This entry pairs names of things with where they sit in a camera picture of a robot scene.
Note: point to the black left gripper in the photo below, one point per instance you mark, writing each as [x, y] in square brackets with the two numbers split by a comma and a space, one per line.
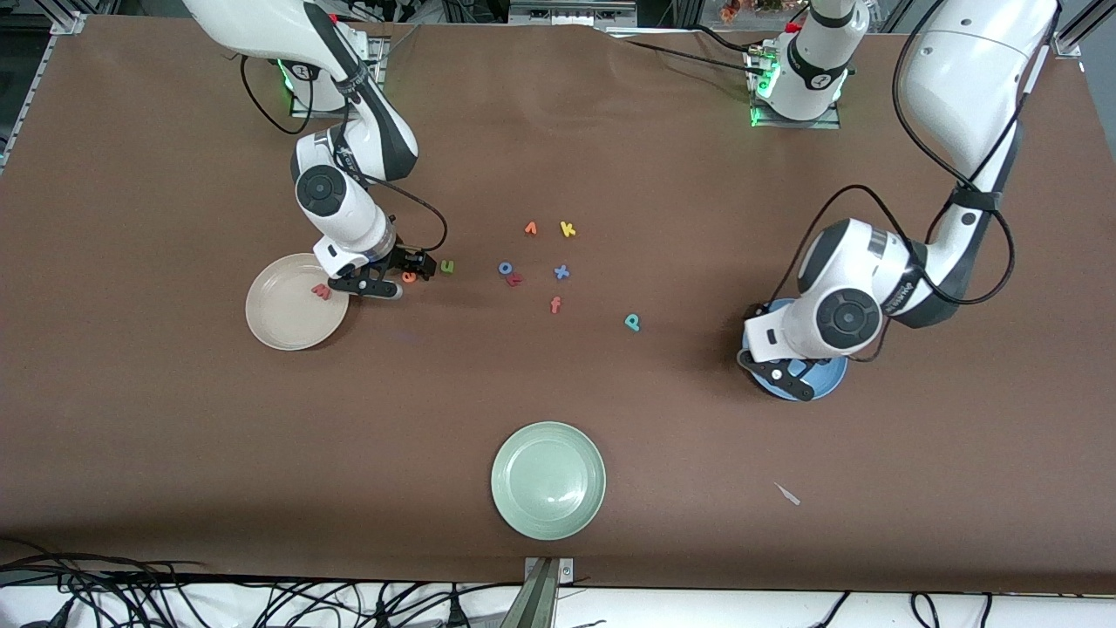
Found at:
[753, 309]

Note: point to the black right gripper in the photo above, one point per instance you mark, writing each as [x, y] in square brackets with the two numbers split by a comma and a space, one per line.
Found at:
[404, 259]

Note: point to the red foam letter w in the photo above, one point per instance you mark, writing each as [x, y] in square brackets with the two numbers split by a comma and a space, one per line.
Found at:
[322, 291]

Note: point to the teal foam letter p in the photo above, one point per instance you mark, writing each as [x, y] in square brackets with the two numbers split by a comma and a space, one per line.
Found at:
[633, 321]

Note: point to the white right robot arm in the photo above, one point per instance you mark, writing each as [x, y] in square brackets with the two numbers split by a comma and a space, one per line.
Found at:
[349, 209]

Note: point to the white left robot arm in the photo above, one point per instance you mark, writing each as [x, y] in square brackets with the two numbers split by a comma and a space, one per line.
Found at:
[959, 78]

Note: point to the blue plate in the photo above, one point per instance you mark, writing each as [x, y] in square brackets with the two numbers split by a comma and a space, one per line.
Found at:
[830, 377]

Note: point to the beige brown plate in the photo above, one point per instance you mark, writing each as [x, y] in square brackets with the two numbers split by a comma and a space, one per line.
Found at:
[292, 314]

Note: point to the brown table cover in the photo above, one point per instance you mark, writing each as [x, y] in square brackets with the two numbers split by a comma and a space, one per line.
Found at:
[558, 392]

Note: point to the small white paper scrap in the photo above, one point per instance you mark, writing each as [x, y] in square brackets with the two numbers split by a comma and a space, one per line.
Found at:
[789, 495]

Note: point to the pale green plate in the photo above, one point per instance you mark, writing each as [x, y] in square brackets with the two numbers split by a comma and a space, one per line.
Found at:
[548, 481]

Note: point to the grey equipment box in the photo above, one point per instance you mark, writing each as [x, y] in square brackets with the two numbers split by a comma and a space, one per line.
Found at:
[571, 13]

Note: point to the orange dried flowers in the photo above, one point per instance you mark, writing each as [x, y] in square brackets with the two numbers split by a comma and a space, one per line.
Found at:
[741, 9]

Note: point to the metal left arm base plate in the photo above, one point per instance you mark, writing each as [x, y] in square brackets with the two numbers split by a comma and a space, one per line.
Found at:
[798, 126]

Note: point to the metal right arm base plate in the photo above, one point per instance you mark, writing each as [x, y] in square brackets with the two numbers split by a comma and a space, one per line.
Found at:
[377, 83]

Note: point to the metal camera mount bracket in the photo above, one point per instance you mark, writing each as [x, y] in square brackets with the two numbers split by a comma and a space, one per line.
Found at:
[540, 602]

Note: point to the aluminium frame profile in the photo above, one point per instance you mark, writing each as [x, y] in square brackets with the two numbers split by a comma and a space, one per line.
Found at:
[1077, 35]
[39, 78]

